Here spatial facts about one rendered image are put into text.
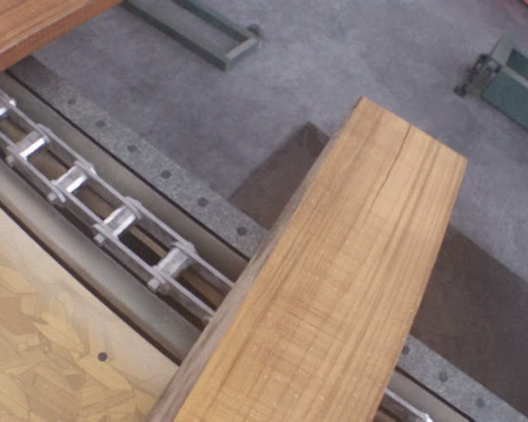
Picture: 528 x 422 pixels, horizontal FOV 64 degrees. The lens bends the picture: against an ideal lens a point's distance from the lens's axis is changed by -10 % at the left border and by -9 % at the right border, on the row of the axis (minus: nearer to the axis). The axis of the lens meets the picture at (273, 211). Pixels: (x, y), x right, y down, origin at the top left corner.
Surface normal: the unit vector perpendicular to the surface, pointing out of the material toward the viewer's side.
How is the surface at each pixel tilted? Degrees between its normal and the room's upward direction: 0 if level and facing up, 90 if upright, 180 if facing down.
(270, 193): 0
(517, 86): 90
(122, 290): 0
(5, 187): 0
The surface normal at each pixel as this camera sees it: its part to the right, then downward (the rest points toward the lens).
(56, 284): 0.23, -0.51
